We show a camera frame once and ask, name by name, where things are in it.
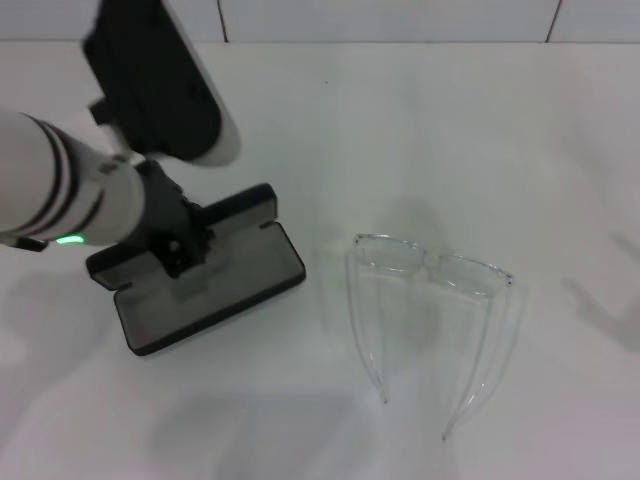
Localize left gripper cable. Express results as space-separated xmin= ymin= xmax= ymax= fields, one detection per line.
xmin=0 ymin=233 xmax=47 ymax=253

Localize clear plastic glasses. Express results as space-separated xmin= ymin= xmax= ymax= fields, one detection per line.
xmin=344 ymin=232 xmax=516 ymax=441

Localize black glasses case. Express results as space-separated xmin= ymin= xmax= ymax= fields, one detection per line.
xmin=85 ymin=183 xmax=307 ymax=357

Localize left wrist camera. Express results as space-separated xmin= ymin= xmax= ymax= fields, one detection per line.
xmin=82 ymin=0 xmax=244 ymax=169

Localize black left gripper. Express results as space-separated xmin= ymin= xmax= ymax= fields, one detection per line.
xmin=132 ymin=159 xmax=211 ymax=280

